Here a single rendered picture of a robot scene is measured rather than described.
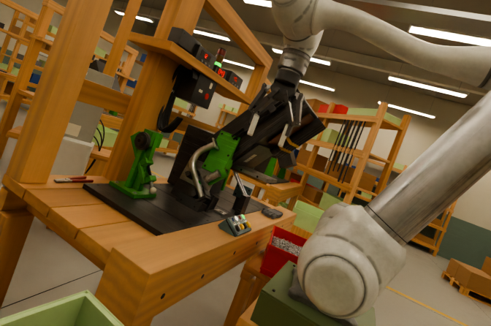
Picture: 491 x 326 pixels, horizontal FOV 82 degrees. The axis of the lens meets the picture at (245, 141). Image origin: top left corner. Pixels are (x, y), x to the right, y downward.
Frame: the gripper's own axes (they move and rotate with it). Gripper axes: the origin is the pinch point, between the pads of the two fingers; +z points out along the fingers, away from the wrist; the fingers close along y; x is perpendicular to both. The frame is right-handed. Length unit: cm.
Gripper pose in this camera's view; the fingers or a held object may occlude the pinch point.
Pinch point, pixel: (267, 134)
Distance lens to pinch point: 87.9
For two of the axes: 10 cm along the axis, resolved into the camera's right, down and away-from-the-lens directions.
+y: 8.5, 3.2, -4.2
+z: -3.5, 9.4, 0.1
